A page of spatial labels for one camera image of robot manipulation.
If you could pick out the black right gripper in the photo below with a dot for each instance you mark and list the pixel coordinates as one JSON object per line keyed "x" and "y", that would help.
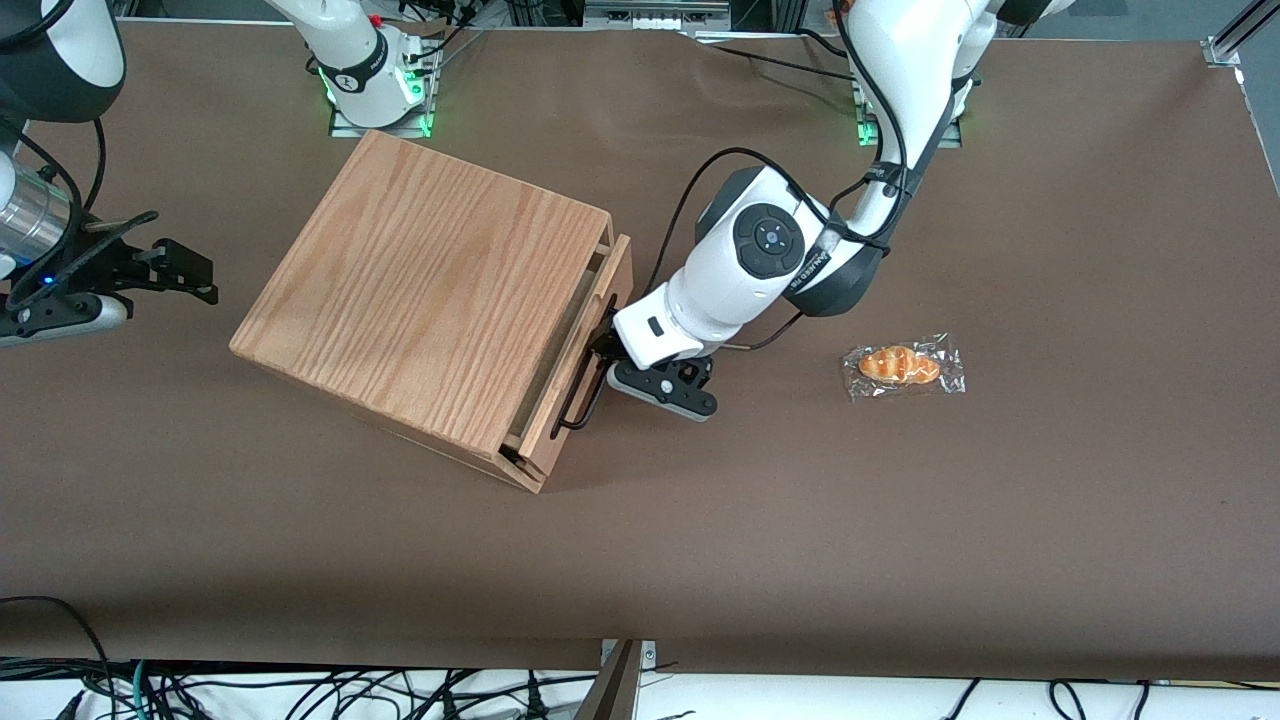
{"x": 112, "y": 262}

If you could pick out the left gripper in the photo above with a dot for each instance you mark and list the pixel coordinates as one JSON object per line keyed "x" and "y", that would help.
{"x": 606, "y": 345}

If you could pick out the wooden drawer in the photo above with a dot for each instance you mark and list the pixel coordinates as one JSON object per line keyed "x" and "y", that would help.
{"x": 620, "y": 275}

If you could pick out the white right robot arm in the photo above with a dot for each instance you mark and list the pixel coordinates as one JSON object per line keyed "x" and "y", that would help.
{"x": 85, "y": 40}

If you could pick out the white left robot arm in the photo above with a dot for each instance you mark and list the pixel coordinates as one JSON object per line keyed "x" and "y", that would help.
{"x": 900, "y": 60}

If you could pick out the wooden oak cabinet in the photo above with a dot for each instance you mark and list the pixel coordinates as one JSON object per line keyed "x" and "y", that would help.
{"x": 420, "y": 290}

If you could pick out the brown table cover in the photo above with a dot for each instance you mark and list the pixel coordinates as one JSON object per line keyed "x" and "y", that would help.
{"x": 800, "y": 550}

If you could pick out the bread roll in plastic wrap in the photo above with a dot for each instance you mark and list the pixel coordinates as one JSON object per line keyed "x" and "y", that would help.
{"x": 900, "y": 366}

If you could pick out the aluminium corner profile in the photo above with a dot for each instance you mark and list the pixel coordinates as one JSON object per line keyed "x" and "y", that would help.
{"x": 1235, "y": 35}

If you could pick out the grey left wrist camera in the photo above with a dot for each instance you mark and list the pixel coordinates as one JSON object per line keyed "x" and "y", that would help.
{"x": 665, "y": 390}

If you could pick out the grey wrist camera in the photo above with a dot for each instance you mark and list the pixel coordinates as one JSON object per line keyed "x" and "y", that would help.
{"x": 60, "y": 318}
{"x": 665, "y": 390}

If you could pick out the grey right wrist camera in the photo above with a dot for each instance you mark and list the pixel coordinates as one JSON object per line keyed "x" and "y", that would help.
{"x": 60, "y": 318}

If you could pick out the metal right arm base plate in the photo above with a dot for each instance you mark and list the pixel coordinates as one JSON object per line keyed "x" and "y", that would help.
{"x": 345, "y": 125}

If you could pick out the aluminium frame rail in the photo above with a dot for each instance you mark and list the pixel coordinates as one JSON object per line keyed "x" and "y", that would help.
{"x": 655, "y": 12}

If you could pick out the metal bracket at table edge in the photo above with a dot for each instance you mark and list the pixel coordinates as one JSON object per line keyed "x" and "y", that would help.
{"x": 620, "y": 680}

